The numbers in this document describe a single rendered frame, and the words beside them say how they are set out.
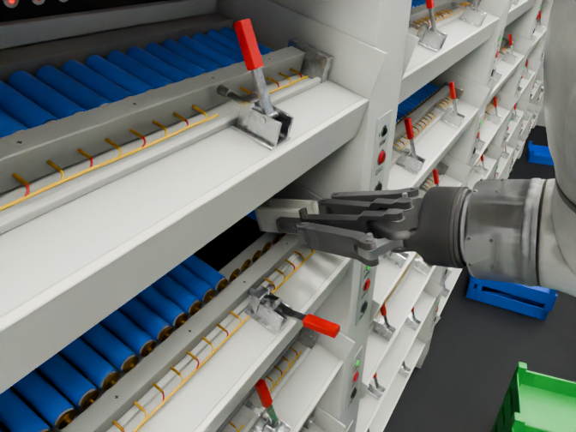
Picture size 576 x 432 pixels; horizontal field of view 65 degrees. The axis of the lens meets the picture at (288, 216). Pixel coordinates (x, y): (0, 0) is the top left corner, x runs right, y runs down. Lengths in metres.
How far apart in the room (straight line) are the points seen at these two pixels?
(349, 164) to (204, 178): 0.26
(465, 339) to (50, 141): 1.71
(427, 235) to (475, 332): 1.51
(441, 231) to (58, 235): 0.29
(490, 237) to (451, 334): 1.49
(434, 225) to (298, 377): 0.36
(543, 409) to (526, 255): 1.06
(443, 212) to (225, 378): 0.24
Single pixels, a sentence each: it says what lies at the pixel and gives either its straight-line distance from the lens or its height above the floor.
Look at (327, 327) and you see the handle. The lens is 0.44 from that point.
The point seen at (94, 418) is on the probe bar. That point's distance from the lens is 0.39.
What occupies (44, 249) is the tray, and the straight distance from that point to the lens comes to 0.26.
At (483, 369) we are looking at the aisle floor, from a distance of 1.79.
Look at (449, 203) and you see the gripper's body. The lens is 0.41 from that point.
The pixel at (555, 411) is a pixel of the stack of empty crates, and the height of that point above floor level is 0.24.
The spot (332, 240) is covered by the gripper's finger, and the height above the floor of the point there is 1.03.
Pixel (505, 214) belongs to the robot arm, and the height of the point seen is 1.09.
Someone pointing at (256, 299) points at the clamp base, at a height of 0.97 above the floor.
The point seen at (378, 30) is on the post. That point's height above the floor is 1.20.
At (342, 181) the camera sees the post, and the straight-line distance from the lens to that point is 0.54.
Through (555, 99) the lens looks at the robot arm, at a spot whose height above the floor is 1.20.
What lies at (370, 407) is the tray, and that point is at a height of 0.33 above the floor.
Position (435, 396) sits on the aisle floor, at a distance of 1.66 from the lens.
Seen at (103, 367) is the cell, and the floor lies 0.98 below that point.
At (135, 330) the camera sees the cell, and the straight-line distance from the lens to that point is 0.44.
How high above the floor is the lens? 1.28
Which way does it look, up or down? 31 degrees down
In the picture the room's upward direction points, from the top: straight up
